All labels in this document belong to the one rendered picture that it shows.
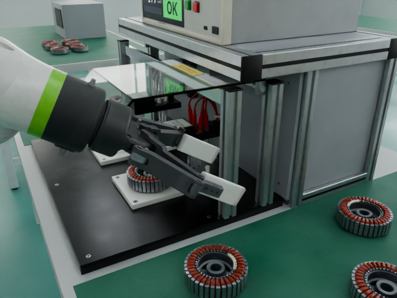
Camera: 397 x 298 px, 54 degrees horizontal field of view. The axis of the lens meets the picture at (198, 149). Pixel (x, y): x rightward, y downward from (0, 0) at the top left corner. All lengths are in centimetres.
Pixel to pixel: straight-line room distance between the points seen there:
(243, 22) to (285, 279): 50
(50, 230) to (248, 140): 51
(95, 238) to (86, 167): 32
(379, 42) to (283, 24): 21
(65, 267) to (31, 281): 116
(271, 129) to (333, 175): 26
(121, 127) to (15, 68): 14
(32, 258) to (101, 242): 129
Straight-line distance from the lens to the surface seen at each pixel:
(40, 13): 557
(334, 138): 96
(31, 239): 221
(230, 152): 77
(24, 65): 51
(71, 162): 112
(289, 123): 85
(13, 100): 50
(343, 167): 103
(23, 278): 199
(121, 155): 110
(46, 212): 96
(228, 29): 80
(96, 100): 51
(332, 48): 84
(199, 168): 96
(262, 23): 85
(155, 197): 89
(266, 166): 84
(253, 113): 95
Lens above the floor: 125
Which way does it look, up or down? 25 degrees down
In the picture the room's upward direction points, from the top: straight up
